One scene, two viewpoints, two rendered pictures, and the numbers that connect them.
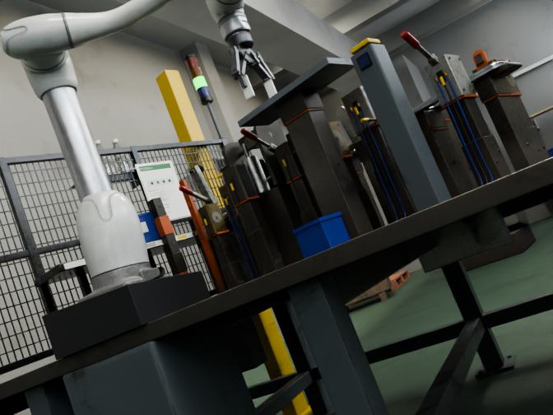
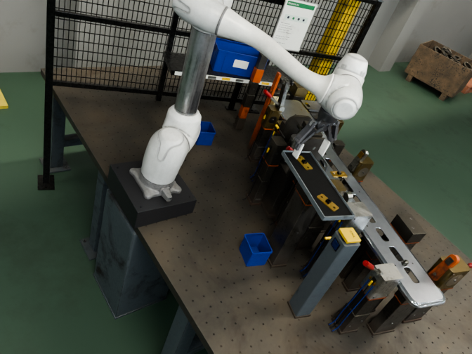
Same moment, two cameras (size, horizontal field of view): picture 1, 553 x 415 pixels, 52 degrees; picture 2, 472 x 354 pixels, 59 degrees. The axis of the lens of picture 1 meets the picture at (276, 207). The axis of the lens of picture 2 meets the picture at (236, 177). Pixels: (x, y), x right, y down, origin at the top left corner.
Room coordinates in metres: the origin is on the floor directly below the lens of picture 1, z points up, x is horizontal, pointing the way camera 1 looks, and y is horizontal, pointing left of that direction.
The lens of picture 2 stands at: (0.21, -0.26, 2.05)
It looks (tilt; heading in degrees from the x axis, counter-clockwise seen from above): 37 degrees down; 16
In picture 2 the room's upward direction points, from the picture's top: 22 degrees clockwise
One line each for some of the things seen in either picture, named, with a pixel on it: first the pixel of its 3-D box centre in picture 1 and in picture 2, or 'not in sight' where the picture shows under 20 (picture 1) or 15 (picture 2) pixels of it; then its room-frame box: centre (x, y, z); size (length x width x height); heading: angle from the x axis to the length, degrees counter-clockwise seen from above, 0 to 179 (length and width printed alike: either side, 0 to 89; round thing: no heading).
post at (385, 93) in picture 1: (401, 128); (321, 276); (1.40, -0.37, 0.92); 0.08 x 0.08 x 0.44; 49
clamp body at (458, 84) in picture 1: (467, 123); (362, 300); (1.46, -0.54, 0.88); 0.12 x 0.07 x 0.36; 139
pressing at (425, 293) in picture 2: (330, 164); (341, 178); (1.97, -0.23, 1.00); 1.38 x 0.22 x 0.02; 49
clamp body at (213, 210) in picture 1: (221, 249); (261, 135); (2.15, 0.26, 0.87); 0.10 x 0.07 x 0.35; 139
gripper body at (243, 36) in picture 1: (243, 50); (325, 119); (1.65, -0.08, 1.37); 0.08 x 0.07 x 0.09; 148
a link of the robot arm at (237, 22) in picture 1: (234, 29); not in sight; (1.65, -0.08, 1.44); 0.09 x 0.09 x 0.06
